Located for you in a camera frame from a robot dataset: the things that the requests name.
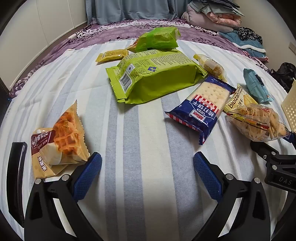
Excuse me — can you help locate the small green snack packet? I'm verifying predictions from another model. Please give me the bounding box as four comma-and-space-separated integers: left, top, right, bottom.
134, 27, 181, 52

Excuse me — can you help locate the large green seaweed packet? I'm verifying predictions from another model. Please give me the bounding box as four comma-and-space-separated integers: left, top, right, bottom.
106, 49, 208, 105

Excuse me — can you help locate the clear sesame bar packet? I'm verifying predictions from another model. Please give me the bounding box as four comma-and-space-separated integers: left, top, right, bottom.
193, 54, 228, 82

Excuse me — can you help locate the leopard print cloth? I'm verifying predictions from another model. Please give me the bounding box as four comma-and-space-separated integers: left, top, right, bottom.
233, 27, 263, 42

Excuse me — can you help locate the yellow biscuit packet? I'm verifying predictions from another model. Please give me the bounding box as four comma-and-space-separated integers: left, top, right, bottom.
224, 83, 258, 114

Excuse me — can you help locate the small yellow packet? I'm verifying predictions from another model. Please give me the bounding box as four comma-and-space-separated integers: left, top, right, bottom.
96, 49, 129, 64

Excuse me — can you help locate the light blue waffle packet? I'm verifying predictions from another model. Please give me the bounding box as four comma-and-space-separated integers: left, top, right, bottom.
243, 68, 274, 103

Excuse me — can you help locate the mauve quilt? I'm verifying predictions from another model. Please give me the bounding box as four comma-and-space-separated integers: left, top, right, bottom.
181, 3, 234, 33

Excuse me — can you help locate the clear stick snack packet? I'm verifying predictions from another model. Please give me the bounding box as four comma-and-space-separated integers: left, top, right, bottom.
225, 104, 293, 142

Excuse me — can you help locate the tan waffle packet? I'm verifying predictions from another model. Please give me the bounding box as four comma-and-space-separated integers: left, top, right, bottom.
31, 100, 91, 179

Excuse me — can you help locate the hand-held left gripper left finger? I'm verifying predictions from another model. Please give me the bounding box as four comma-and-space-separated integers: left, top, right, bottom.
24, 152, 104, 241

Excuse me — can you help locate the pink floral quilt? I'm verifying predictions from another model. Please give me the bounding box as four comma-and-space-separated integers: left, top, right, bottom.
203, 11, 242, 27

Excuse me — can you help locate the black bag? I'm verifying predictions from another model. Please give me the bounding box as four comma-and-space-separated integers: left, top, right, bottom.
270, 62, 296, 93

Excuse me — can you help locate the pale green folded blanket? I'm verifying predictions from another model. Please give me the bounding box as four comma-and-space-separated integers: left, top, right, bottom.
201, 2, 245, 16

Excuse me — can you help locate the striped bed sheet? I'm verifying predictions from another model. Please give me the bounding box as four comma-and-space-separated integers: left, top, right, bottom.
0, 39, 296, 241

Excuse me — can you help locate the blue fleece blanket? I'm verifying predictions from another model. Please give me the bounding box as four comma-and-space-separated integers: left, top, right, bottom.
218, 31, 270, 62

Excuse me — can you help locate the cream plastic basket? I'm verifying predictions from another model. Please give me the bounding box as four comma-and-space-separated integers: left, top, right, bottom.
281, 79, 296, 131

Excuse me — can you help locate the white wardrobe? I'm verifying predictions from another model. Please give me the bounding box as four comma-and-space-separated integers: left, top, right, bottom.
0, 0, 88, 91

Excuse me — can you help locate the navy cracker packet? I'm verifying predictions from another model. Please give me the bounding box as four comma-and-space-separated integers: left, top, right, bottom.
165, 75, 235, 145

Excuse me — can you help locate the purple floral bedsheet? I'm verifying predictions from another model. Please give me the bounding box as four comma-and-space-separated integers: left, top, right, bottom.
9, 18, 270, 98

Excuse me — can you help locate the dark grey folded blanket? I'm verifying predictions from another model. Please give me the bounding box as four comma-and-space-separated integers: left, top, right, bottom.
192, 0, 232, 7

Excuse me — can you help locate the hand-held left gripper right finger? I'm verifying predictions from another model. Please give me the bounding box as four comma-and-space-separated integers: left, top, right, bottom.
191, 152, 284, 241

